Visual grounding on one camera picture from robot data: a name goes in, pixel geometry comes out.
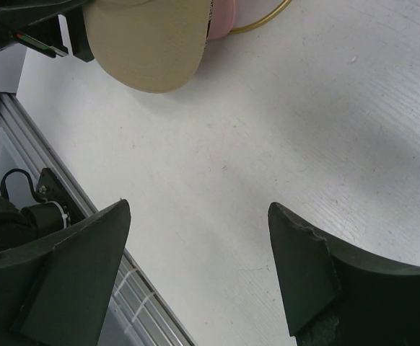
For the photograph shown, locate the gold wire hat stand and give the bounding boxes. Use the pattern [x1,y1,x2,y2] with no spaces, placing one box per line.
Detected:
[229,0,292,35]

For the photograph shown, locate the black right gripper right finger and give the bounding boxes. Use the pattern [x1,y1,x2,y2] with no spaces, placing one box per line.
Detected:
[268,203,420,345]

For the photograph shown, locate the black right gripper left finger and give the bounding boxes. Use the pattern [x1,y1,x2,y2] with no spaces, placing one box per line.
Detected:
[0,200,131,345]

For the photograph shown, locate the pink baseball cap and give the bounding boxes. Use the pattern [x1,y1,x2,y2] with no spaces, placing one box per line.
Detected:
[207,0,236,40]

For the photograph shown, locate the beige baseball cap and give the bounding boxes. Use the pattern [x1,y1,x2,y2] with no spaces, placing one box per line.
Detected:
[82,1,213,94]

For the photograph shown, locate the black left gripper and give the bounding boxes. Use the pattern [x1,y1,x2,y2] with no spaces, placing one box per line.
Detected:
[0,0,94,62]

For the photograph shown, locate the aluminium frame rail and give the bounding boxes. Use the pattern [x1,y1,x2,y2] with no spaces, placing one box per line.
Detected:
[0,93,193,345]

